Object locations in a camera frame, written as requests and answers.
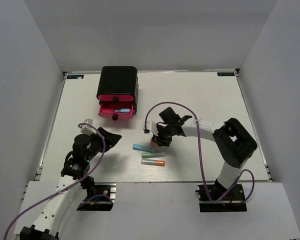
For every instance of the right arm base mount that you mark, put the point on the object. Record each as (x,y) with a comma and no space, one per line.
(229,204)

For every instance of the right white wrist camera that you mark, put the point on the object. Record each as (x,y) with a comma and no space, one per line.
(150,127)

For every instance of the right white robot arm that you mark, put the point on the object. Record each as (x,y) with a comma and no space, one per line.
(233,141)

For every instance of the clear tube orange cap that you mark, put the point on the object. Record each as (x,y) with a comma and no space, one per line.
(153,162)

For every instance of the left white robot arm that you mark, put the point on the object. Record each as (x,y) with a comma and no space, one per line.
(74,179)

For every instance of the green clear tube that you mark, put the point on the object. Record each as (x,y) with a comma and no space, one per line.
(149,155)

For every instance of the black drawer cabinet shell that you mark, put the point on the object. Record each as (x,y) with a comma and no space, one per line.
(119,80)

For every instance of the blue pen refill tube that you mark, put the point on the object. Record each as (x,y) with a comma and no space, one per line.
(123,110)

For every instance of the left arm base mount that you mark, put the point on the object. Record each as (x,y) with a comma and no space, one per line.
(100,198)

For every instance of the blue corner label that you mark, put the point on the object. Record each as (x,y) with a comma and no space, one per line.
(226,74)
(75,77)

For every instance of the light blue clear tube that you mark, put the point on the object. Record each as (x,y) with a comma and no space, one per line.
(143,148)

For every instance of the right blue corner label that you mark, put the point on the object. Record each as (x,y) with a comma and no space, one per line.
(226,74)

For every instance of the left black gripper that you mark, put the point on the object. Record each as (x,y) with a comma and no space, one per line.
(111,139)

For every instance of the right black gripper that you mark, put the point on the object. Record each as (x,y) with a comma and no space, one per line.
(160,139)

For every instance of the pink top drawer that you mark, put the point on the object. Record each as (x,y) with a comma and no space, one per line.
(115,98)

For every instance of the left blue corner label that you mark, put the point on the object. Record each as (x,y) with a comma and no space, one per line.
(75,77)

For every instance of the pink drawer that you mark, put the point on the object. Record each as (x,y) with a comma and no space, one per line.
(107,108)
(115,98)

